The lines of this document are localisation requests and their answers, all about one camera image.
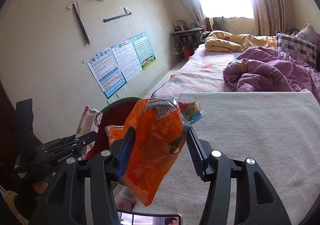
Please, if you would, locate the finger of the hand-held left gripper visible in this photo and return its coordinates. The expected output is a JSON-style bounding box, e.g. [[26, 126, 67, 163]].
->
[[35, 135, 77, 152], [59, 131, 98, 152]]

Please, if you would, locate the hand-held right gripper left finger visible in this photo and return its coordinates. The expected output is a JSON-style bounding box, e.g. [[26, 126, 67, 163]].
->
[[29, 127, 137, 225]]

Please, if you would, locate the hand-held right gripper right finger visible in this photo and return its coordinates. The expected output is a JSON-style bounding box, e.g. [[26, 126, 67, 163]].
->
[[187, 126, 292, 225]]

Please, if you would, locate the white pink snack packet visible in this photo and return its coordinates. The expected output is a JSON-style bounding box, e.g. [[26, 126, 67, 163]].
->
[[75, 106, 103, 140]]

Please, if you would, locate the orange snack bag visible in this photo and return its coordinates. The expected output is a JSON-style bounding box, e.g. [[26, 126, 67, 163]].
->
[[122, 97, 188, 207]]

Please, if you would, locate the green basin with red inside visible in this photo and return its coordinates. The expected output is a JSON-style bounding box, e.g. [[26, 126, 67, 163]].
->
[[84, 96, 145, 163]]

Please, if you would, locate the clear colourful candy wrapper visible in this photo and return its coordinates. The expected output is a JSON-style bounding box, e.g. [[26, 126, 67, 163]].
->
[[179, 101, 207, 132]]

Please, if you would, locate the person's left hand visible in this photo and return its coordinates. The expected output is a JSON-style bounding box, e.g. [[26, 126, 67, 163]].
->
[[31, 180, 49, 195]]

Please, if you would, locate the small orange white packet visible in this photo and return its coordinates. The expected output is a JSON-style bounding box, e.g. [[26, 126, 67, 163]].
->
[[104, 125, 129, 148]]

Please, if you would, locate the pink printed blanket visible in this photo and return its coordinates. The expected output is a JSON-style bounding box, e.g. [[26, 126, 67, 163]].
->
[[115, 185, 140, 212]]

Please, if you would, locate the dark wooden door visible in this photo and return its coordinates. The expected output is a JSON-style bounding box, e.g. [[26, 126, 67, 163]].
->
[[0, 82, 38, 185]]

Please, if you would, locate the smartphone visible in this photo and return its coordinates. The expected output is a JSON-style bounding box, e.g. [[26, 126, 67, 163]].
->
[[117, 211, 183, 225]]

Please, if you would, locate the patterned pink bed sheet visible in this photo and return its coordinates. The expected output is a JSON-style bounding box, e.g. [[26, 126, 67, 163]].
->
[[151, 46, 238, 99]]

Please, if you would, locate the purple quilt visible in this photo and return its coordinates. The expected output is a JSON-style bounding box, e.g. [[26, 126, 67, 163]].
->
[[222, 46, 320, 104]]

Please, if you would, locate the yellow quilt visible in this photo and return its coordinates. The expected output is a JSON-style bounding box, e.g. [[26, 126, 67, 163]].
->
[[204, 30, 278, 53]]

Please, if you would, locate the dark side table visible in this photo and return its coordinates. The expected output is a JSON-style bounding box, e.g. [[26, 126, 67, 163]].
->
[[170, 27, 203, 63]]

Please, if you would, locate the checked pillow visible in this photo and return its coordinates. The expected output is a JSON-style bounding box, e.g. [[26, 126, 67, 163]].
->
[[276, 31, 319, 69]]

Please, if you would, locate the pink floral pillow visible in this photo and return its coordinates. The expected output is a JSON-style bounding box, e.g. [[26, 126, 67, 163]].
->
[[295, 23, 320, 45]]

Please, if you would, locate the blue chart wall poster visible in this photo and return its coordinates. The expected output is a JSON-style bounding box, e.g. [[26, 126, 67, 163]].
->
[[86, 46, 127, 100]]

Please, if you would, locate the white chart wall poster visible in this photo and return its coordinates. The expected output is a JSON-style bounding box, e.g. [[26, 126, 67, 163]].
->
[[111, 38, 143, 82]]

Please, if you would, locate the green chart wall poster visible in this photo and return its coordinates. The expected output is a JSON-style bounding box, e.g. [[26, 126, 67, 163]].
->
[[130, 31, 157, 70]]

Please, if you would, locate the black angled wall bracket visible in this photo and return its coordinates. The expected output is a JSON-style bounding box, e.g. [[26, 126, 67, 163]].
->
[[66, 0, 91, 45]]

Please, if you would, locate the black wall rail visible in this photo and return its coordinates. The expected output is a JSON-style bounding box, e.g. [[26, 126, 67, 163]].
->
[[103, 7, 132, 23]]

